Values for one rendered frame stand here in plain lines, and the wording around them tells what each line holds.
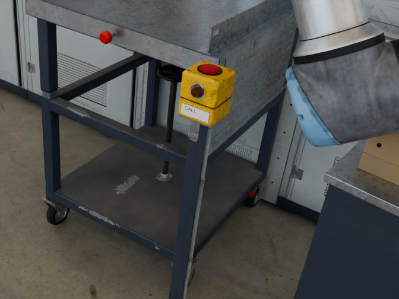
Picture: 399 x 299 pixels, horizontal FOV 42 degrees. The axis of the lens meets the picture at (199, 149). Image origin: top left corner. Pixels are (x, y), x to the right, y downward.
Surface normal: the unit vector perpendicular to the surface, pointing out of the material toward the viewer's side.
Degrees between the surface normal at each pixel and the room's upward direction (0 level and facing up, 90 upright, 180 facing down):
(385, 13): 90
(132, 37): 90
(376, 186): 0
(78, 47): 90
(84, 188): 0
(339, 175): 0
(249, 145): 90
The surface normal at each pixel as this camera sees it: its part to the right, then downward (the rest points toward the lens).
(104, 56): -0.50, 0.41
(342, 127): -0.08, 0.64
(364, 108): -0.20, 0.35
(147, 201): 0.12, -0.84
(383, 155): -0.34, -0.29
